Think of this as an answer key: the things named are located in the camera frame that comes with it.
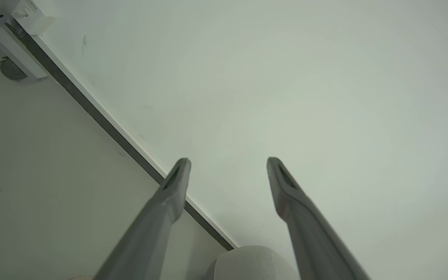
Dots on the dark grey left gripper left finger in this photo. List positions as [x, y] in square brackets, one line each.
[146, 233]

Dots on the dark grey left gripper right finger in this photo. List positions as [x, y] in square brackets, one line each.
[309, 233]

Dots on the grey rounded padded object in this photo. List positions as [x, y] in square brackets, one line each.
[251, 264]

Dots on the grey and white baseboard strip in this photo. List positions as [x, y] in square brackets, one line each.
[119, 132]

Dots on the grey round floor stopper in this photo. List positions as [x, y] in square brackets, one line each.
[12, 70]

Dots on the white wall junction box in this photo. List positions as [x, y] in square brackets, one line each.
[32, 15]

